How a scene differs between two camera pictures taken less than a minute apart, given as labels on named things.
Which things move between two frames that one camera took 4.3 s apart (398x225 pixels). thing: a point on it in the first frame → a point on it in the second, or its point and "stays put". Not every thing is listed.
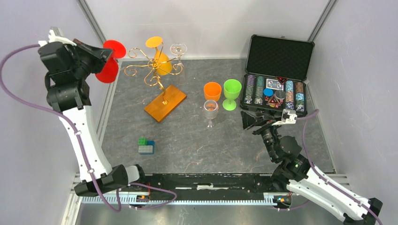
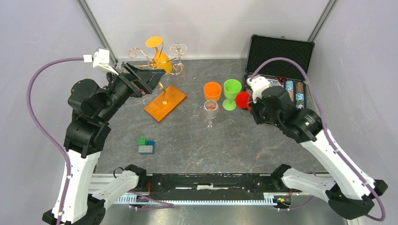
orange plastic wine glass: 212,91 stays put
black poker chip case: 277,68 stays put
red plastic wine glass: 110,71 → 242,99
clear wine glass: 210,110 stays put
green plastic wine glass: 232,88 stays put
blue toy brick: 150,143 stays put
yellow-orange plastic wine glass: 162,63 stays put
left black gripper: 99,56 → 144,81
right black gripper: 248,120 → 254,107
